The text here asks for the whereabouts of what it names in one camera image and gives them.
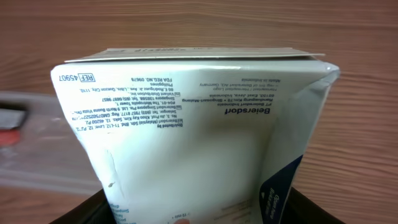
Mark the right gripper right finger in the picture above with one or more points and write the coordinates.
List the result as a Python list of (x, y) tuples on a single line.
[(301, 210)]

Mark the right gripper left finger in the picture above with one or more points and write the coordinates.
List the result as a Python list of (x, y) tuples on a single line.
[(94, 210)]

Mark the white plaster box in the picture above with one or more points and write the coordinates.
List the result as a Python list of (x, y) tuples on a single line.
[(195, 135)]

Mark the red Panadol box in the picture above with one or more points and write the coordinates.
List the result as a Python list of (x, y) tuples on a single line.
[(9, 137)]

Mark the clear plastic container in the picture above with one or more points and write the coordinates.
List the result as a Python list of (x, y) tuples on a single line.
[(48, 155)]

